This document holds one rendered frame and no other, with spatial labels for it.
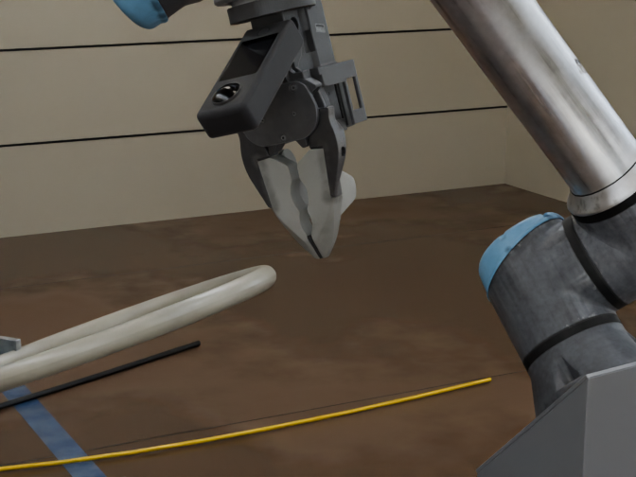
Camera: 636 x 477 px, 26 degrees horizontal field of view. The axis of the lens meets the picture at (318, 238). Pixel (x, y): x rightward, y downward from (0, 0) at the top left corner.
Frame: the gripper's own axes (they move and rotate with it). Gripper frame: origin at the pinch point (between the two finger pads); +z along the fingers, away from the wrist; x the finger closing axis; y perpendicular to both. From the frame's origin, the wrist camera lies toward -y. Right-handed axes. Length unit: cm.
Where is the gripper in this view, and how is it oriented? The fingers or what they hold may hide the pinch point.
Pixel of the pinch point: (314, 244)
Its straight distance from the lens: 111.6
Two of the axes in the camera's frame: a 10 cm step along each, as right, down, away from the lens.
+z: 2.3, 9.6, 1.3
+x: -8.5, 1.4, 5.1
